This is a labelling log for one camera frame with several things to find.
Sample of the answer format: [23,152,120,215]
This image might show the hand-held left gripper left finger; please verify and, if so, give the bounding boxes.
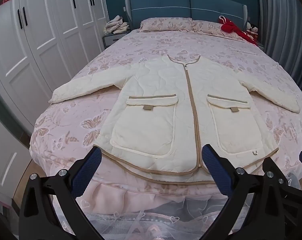
[18,146,103,240]

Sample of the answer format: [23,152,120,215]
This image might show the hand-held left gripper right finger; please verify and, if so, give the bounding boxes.
[201,144,291,240]

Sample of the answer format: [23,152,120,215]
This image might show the cream quilted zip jacket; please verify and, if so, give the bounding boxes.
[48,54,301,183]

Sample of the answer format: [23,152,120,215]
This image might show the pile of beige clothes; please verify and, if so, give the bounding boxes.
[103,15,130,35]

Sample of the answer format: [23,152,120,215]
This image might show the white panelled door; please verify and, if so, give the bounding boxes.
[0,135,33,207]

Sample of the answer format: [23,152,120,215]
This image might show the grey pleated curtain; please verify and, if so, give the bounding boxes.
[256,0,302,98]

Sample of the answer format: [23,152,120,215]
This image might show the grey nightstand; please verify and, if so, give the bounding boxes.
[102,29,131,50]

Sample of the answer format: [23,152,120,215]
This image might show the pink floral bedspread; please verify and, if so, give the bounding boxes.
[28,29,302,193]

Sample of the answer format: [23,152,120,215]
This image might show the white panelled wardrobe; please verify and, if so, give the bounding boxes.
[0,0,109,135]

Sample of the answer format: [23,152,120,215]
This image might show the plush dolls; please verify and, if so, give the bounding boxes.
[245,21,259,40]

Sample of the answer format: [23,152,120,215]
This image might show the pink floral pillow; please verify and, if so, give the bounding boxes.
[140,17,194,32]
[192,20,244,40]

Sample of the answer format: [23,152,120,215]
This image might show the red garment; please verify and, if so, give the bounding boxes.
[218,16,258,46]

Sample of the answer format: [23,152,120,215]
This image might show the blue upholstered headboard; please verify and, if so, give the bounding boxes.
[125,0,249,30]

